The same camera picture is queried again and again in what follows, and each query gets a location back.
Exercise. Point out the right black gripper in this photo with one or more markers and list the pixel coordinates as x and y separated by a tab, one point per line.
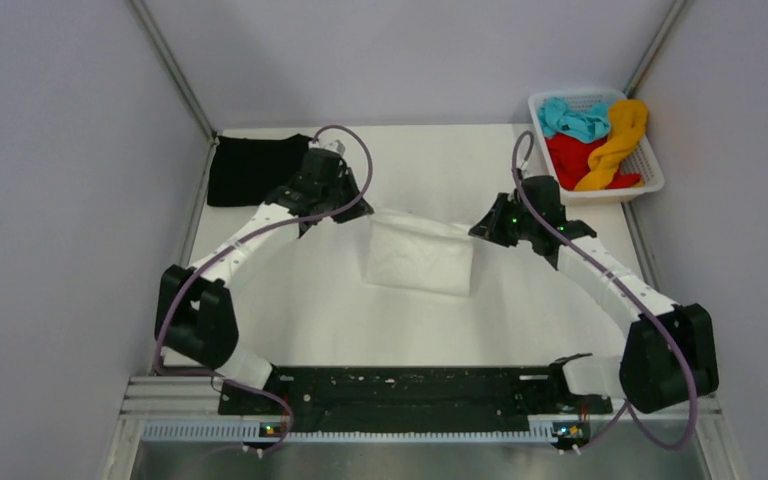
491	227

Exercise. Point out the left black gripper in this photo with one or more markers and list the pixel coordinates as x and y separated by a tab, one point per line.
359	210

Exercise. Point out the white t shirt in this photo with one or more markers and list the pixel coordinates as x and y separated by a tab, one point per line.
410	252

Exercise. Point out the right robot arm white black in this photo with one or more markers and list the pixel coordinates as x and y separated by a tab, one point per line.
669	354

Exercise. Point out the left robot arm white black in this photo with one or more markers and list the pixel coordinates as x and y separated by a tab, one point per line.
196	317

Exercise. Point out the red t shirt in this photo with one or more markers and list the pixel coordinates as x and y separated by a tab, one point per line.
569	157

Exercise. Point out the folded black t shirt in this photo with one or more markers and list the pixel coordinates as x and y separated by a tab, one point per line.
244	171

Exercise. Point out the cyan t shirt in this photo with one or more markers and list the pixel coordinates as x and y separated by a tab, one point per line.
557	117

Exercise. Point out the yellow t shirt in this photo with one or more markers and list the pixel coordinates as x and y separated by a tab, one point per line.
628	120

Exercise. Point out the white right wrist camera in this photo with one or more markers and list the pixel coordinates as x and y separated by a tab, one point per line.
522	171

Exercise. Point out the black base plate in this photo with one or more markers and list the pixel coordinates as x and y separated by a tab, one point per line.
412	399

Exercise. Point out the left aluminium corner post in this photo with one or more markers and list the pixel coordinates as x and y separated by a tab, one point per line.
160	46

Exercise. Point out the aluminium corner post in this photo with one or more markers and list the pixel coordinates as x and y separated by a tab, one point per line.
667	25
160	46

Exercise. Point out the right aluminium corner post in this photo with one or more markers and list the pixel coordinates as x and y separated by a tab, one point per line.
667	25

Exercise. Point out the aluminium front rail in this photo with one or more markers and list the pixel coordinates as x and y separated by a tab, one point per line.
170	428

